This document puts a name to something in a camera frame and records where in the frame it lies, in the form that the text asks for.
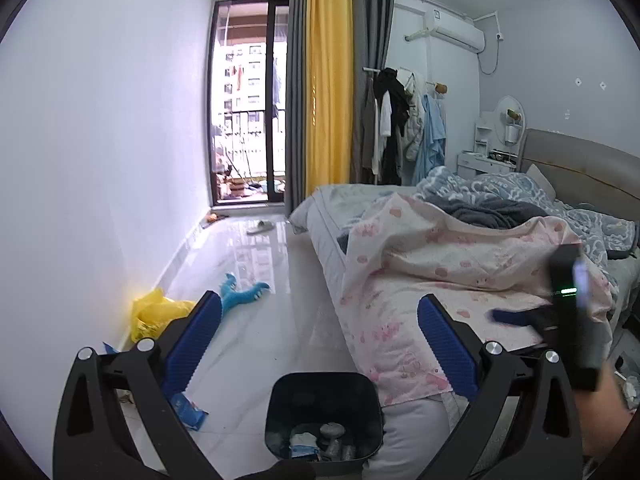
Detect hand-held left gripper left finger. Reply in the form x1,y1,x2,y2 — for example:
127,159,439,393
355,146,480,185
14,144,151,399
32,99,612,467
52,290,223,480

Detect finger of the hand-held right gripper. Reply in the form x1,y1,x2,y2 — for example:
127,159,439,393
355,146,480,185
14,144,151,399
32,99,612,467
491,308,540,332

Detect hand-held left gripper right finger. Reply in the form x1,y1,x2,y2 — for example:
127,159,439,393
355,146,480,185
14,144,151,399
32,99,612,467
417,294,583,480

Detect black trash bin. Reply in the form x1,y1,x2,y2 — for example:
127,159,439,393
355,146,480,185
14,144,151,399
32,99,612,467
264,372,385,479

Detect light blue tissue packet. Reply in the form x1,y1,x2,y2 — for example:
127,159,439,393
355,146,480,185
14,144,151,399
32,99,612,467
289,432,321,462

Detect person's right forearm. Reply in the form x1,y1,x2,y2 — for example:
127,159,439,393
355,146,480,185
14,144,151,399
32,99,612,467
567,359,640,462

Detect yellow plastic bag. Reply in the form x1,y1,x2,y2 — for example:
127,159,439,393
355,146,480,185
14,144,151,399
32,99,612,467
131,287,199,344

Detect blue plush toy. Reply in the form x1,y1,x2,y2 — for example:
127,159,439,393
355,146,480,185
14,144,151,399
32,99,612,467
218,272,271,314

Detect dark blue plastic packet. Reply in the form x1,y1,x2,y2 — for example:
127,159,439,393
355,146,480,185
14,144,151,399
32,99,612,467
171,393,209,432

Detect pink printed quilt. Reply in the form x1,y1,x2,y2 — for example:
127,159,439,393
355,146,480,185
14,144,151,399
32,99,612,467
339,192,617,409

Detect dark grey blanket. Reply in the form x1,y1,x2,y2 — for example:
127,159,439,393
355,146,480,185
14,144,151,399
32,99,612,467
336,194,555,252

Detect blue patterned duvet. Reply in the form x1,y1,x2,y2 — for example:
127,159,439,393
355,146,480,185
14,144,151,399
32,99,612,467
414,164,640,282

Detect grey pillow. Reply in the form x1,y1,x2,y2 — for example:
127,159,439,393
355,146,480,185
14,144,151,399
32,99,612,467
524,163,557,199

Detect white vanity table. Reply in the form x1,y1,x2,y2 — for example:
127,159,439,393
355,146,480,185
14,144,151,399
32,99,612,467
457,149,521,177

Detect grey bed headboard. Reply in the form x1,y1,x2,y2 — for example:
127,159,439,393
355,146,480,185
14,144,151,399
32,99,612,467
517,128,640,212

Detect bed with grey headboard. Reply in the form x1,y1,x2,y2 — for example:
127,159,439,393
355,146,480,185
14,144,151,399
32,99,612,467
288,182,640,480

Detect white hanging cup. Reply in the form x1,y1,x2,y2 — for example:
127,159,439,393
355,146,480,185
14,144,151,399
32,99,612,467
504,109,524,144

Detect white shelf unit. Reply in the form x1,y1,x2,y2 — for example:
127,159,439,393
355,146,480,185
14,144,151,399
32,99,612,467
473,112,496,157

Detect round white vanity mirror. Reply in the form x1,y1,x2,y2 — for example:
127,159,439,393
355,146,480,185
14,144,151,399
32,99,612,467
492,95,527,162

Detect black trousers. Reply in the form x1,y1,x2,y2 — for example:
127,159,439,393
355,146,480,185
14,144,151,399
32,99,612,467
381,130,404,187

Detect light blue shirt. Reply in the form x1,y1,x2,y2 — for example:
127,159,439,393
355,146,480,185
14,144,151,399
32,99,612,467
412,92,448,187

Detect beige coat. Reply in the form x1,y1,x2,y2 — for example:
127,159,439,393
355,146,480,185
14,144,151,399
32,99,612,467
399,72,427,162

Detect grey brown garment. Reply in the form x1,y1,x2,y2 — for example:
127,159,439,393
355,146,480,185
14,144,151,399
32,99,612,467
356,77,382,172

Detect white shirt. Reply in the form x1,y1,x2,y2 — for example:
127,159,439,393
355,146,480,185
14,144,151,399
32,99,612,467
377,92,394,139

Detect balcony glass door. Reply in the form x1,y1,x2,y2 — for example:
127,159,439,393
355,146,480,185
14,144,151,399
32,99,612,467
210,0,291,207

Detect grey curtain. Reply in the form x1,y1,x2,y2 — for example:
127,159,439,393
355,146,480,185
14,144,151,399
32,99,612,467
349,0,397,186
285,0,317,219

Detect black jacket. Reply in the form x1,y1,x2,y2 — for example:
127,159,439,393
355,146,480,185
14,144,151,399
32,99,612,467
373,67,412,139

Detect yellow curtain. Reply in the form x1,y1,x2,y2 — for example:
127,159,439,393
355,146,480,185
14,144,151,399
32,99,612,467
304,0,354,197

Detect white clothes rack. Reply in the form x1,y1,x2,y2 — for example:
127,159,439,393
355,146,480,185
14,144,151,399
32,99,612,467
362,65,449,95

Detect white air conditioner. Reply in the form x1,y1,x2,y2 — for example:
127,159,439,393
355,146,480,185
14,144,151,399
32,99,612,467
422,9,486,54

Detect air conditioner power cable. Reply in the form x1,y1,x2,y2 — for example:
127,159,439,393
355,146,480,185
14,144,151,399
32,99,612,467
476,35,505,77

